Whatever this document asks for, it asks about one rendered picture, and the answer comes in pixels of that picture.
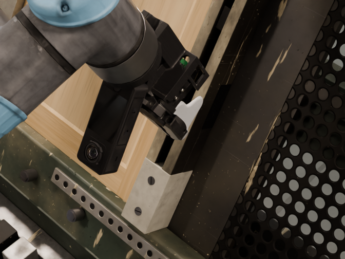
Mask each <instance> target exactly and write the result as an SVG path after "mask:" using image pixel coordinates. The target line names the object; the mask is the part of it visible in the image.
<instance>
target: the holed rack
mask: <svg viewBox="0 0 345 259"><path fill-rule="evenodd" d="M51 181H52V182H53V183H55V184H56V185H57V186H58V187H59V188H60V189H62V190H63V191H64V192H65V193H67V194H68V195H69V196H70V197H71V198H73V199H74V200H75V201H76V202H77V203H79V204H80V205H81V206H82V207H83V208H85V209H86V210H87V211H88V212H89V213H91V214H92V215H93V216H94V217H95V218H97V219H98V220H99V221H100V222H101V223H103V224H104V225H105V226H106V227H107V228H109V229H110V230H111V231H112V232H113V233H115V234H116V235H117V236H118V237H119V238H121V239H122V240H123V241H124V242H125V243H127V244H128V245H129V246H131V247H132V248H133V249H134V250H135V251H136V252H137V253H139V254H140V255H141V256H143V257H144V258H145V259H170V258H168V257H167V256H166V255H165V254H164V253H162V252H161V251H160V250H159V249H157V248H156V247H155V246H154V245H152V244H151V243H150V242H149V241H147V240H146V239H145V238H144V237H143V236H141V235H140V234H139V233H138V232H136V231H135V230H134V229H133V228H132V227H130V226H129V225H128V224H127V223H125V222H124V221H123V220H121V219H120V218H119V217H118V216H116V215H115V214H114V213H113V212H111V211H110V210H109V209H108V208H107V207H105V206H104V205H103V204H102V203H100V202H99V201H98V200H97V199H96V198H94V197H93V196H92V195H91V194H89V193H88V192H87V191H86V190H84V189H83V188H82V187H81V186H80V185H78V184H77V183H76V182H75V181H73V180H72V179H71V178H70V177H69V176H67V175H66V174H65V173H64V172H62V171H61V170H60V169H59V168H55V170H54V172H53V175H52V178H51Z"/></svg>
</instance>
